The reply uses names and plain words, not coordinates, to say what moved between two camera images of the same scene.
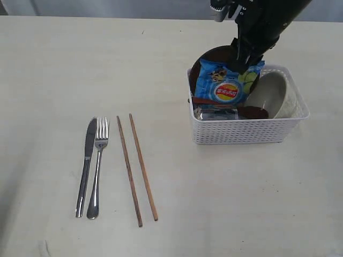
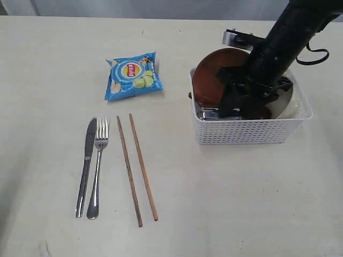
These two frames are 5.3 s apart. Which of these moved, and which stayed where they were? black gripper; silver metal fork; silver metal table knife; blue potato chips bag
Moved: black gripper; blue potato chips bag
Stayed: silver metal table knife; silver metal fork
